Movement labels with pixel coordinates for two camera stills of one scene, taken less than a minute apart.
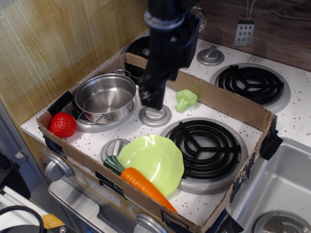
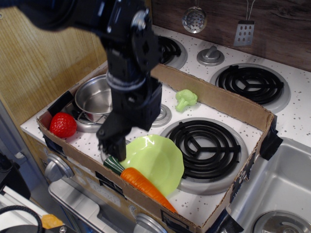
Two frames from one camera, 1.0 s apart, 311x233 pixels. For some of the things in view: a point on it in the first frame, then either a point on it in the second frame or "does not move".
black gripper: (163, 61) -> (140, 108)
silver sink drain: (282, 221) does not move
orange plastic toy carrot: (140, 179) does not move
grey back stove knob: (210, 57) does not move
